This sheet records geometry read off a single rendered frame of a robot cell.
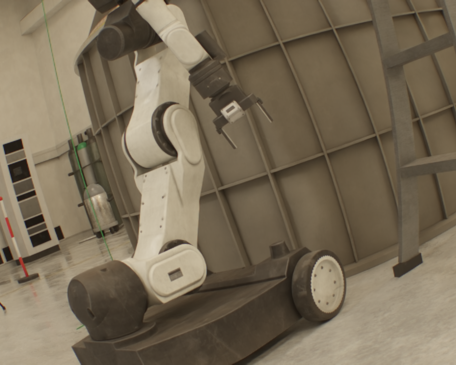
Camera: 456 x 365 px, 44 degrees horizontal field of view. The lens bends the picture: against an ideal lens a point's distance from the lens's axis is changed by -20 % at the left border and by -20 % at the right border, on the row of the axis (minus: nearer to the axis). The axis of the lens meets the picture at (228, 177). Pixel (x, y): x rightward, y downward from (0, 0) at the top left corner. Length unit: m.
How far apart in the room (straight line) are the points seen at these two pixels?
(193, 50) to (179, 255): 0.48
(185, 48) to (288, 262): 0.58
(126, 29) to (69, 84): 9.49
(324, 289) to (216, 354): 0.39
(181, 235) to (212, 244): 0.70
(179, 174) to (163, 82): 0.25
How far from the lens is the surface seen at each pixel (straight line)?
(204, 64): 1.63
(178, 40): 1.61
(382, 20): 1.86
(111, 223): 9.35
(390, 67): 1.81
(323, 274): 1.69
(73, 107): 11.14
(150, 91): 1.76
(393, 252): 2.08
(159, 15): 1.64
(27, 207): 9.79
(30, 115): 11.45
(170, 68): 1.79
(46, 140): 11.55
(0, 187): 9.80
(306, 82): 2.12
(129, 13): 1.75
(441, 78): 2.26
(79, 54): 2.77
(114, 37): 1.72
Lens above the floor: 0.50
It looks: 2 degrees down
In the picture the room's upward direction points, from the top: 20 degrees counter-clockwise
